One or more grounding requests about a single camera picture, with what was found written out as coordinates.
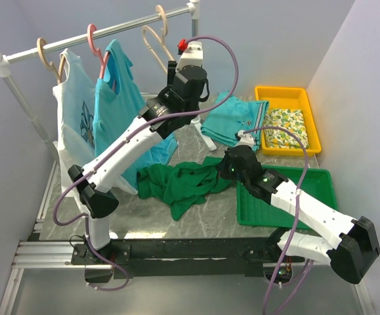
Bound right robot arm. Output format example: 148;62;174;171
217;145;380;284

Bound beige hanger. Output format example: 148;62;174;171
141;5;177;75
36;37;66;84

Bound green plastic tray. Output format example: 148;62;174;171
236;169;338;228

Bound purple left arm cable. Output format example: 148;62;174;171
52;35;240;291

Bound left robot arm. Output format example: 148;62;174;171
68;62;209;264

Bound aluminium frame rail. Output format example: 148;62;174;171
0;222;374;315

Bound white metal clothes rack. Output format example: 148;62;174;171
0;1;201;163

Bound white t shirt blue print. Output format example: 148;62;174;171
53;49;95;188

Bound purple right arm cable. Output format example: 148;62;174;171
242;126;315;315

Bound lemon print folded cloth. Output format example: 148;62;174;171
263;108;309;149

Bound green t shirt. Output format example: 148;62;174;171
137;156;232;221

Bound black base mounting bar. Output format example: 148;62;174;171
70;238;305;285

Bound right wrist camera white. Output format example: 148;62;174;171
235;130;257;152

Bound light blue t shirt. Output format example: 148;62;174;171
93;39;178;194

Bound pink plastic hanger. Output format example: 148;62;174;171
87;24;110;79

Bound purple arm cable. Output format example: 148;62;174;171
242;126;315;315
52;35;240;291

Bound folded teal shirt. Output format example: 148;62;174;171
201;96;269;147

